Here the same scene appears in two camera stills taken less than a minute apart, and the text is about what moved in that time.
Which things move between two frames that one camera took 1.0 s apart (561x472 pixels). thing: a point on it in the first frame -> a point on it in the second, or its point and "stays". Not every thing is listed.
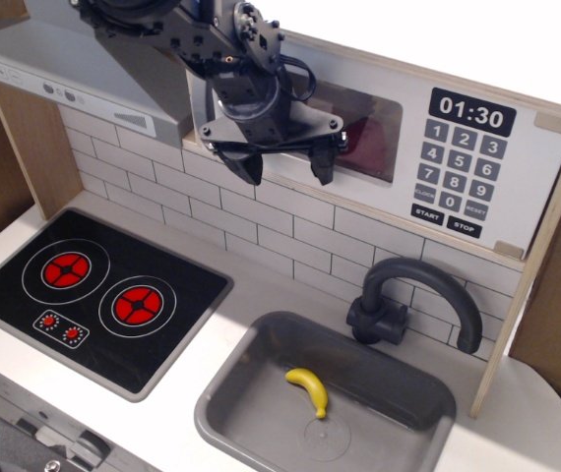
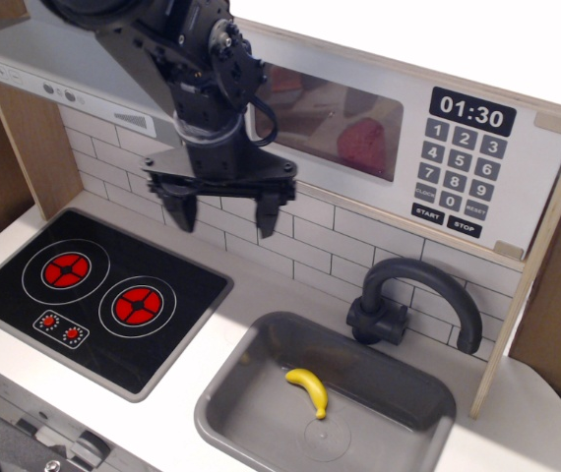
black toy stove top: [113, 306] stays
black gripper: [255, 113] -> [228, 169]
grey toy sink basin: [386, 411] stays
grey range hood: [54, 53] stays
